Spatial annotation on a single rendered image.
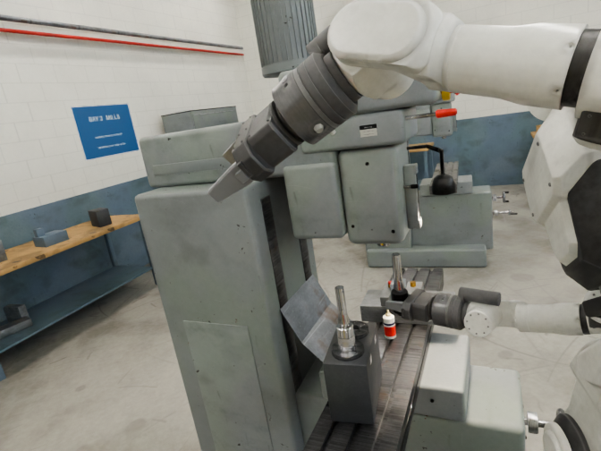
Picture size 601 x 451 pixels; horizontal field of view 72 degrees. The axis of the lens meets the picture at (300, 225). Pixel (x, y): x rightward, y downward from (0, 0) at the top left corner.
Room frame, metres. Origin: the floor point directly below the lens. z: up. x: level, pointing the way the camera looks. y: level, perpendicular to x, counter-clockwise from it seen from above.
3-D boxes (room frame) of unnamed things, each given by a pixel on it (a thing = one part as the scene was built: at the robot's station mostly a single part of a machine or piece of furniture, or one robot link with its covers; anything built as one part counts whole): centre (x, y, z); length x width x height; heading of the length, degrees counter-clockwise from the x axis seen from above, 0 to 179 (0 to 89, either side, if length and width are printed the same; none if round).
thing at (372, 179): (1.36, -0.27, 1.47); 0.21 x 0.19 x 0.32; 154
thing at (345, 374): (1.05, -0.09, 1.03); 0.22 x 0.12 x 0.20; 161
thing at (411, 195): (1.31, -0.38, 1.44); 0.04 x 0.04 x 0.21; 64
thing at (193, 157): (1.58, 0.17, 1.66); 0.80 x 0.23 x 0.20; 64
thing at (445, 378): (1.35, -0.28, 0.79); 0.50 x 0.35 x 0.12; 64
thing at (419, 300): (1.01, -0.32, 1.20); 0.13 x 0.12 x 0.10; 139
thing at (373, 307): (1.48, -0.37, 0.98); 0.35 x 0.15 x 0.11; 66
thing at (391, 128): (1.37, -0.24, 1.68); 0.34 x 0.24 x 0.10; 64
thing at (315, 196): (1.44, -0.10, 1.47); 0.24 x 0.19 x 0.26; 154
